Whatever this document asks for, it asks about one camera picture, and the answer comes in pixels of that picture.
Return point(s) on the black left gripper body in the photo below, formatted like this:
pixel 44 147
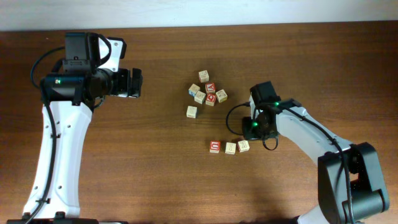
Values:
pixel 120 83

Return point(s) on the red letter V block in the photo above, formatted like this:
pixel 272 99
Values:
pixel 210 88

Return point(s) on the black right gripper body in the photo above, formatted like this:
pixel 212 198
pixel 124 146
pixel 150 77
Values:
pixel 249 128

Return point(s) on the wooden block blue side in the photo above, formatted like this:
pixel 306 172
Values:
pixel 193 90

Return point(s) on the wooden block lower left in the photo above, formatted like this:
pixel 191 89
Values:
pixel 192 112

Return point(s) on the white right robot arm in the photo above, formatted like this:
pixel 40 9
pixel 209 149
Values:
pixel 351 185

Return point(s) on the plain wooden block centre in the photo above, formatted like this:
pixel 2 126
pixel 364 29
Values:
pixel 200 97

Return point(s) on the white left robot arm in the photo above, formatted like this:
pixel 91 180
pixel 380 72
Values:
pixel 76 86

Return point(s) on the wooden block green side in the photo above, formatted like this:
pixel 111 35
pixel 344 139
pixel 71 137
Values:
pixel 230 148

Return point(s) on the red letter U block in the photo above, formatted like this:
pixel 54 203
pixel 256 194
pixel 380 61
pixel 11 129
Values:
pixel 215 147

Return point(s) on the red letter Q block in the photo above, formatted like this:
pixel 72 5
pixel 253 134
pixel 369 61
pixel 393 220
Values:
pixel 210 99

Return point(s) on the wooden letter X block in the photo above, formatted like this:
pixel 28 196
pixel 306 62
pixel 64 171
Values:
pixel 243 146

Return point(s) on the wooden block yellow side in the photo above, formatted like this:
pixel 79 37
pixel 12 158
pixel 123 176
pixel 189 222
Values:
pixel 221 96

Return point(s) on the wooden block top middle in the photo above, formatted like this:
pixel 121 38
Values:
pixel 203 76

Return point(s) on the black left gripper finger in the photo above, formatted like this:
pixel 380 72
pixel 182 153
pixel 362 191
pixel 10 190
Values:
pixel 134 89
pixel 136 77

